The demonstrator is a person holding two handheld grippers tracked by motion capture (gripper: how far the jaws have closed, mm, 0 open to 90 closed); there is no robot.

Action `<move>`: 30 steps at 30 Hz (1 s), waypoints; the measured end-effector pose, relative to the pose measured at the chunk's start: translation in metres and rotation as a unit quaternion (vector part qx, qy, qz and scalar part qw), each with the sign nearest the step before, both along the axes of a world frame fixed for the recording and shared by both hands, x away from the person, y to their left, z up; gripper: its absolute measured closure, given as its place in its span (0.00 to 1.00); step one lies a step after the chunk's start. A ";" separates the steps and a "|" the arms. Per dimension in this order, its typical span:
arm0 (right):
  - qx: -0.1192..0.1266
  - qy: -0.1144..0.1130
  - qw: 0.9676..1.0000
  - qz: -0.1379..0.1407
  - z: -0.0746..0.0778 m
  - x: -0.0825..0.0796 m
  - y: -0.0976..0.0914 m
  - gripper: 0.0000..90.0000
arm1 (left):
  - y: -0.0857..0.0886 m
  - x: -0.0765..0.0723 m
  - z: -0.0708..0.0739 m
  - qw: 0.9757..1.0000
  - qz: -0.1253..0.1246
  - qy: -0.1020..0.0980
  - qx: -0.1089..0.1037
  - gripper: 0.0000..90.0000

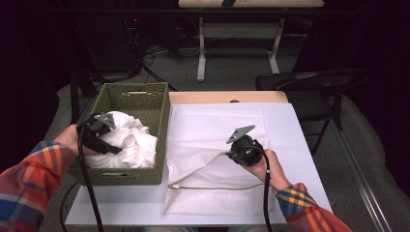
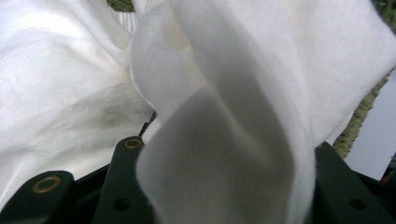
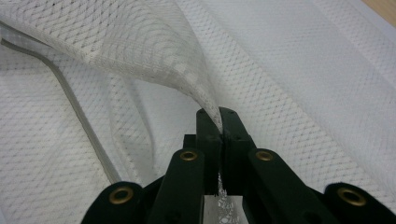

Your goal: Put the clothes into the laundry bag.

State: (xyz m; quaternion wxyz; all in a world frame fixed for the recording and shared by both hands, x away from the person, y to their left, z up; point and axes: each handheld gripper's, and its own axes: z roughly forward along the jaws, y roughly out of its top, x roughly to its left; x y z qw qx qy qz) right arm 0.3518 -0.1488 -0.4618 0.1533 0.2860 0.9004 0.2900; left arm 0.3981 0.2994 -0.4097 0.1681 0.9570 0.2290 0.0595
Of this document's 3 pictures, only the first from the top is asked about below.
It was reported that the person's left hand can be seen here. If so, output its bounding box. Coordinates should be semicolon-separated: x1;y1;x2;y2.
52;124;98;158

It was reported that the hand-held gripper black cable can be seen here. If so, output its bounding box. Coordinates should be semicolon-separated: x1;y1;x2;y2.
76;119;104;232
245;145;274;232

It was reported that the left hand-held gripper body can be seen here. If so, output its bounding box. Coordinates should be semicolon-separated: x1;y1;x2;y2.
76;112;117;153

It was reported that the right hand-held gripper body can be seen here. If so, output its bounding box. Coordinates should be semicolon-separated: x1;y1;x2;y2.
225;125;265;167

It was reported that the right hand-held gripper black cable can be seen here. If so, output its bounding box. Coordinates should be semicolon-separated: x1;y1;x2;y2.
245;145;274;232

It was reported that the bundle of floor cables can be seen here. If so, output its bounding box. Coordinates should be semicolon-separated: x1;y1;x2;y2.
129;42;201;92

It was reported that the left hand-held gripper black cable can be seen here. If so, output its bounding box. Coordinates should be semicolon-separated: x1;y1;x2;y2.
76;119;104;232

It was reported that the black cabinet with red light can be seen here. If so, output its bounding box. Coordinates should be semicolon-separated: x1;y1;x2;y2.
73;13;143;75

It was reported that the wooden desk with white legs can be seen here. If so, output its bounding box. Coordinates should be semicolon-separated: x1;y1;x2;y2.
178;0;325;83

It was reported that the black looped cable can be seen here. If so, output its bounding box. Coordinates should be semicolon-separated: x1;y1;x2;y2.
59;182;80;232

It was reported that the white cloth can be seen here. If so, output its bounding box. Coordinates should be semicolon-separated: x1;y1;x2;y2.
162;104;278;217
84;110;159;169

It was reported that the green woven basket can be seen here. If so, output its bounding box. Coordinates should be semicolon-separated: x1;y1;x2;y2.
66;81;171;188

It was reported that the black metal stand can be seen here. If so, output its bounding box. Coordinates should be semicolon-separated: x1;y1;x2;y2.
69;69;98;125

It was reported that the black folding chair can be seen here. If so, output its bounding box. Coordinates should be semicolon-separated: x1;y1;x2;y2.
255;68;368;156

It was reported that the person's right hand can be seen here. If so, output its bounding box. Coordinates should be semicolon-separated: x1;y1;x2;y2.
246;148;293;192

